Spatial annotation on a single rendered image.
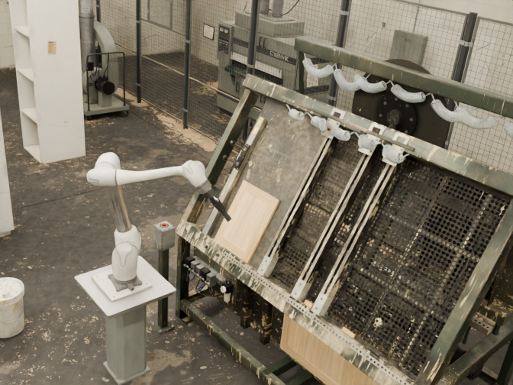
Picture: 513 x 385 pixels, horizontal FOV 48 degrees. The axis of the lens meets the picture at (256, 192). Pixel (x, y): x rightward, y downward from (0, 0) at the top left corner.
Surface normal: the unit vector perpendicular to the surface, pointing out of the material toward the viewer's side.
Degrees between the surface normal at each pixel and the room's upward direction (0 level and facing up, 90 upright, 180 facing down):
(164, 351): 0
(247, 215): 60
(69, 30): 90
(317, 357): 90
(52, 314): 0
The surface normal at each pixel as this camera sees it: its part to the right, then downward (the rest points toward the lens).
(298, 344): -0.74, 0.24
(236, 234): -0.60, -0.25
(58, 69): 0.63, 0.39
